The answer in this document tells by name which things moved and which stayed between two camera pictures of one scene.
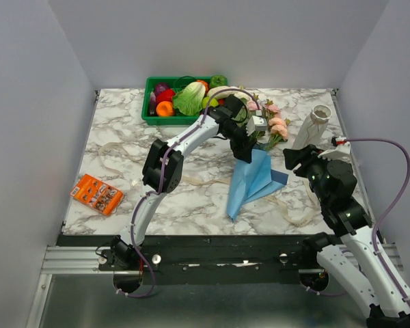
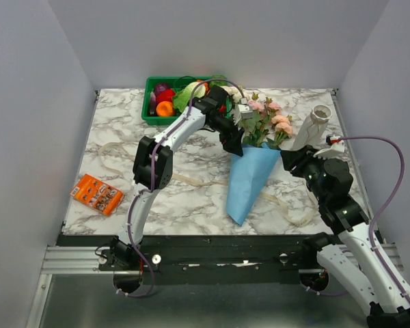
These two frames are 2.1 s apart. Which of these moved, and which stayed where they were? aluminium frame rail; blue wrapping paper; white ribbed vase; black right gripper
Moved: blue wrapping paper
Stayed: aluminium frame rail; white ribbed vase; black right gripper
